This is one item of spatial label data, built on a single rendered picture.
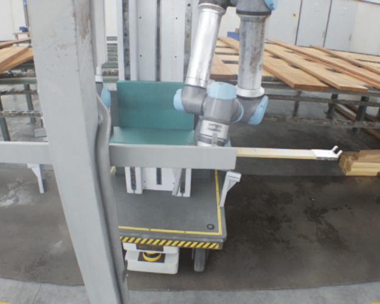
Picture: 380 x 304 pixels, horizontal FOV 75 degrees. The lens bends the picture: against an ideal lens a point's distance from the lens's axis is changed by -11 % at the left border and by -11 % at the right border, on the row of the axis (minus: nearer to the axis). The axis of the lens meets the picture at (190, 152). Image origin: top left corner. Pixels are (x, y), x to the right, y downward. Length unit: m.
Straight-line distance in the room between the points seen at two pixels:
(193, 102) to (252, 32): 0.30
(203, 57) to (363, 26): 8.80
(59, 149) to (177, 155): 0.18
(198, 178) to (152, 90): 0.63
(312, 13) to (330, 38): 0.86
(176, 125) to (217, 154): 0.81
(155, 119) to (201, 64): 0.44
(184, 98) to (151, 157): 0.46
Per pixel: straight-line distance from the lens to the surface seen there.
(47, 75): 0.38
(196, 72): 0.88
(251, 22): 0.94
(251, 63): 0.97
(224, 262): 1.60
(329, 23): 8.28
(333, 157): 0.54
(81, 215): 0.47
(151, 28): 1.25
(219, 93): 0.74
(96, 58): 0.42
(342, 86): 1.97
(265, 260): 1.65
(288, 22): 7.81
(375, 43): 9.86
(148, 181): 1.51
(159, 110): 1.23
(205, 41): 0.91
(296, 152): 0.51
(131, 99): 1.24
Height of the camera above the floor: 1.22
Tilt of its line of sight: 27 degrees down
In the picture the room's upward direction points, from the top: 3 degrees clockwise
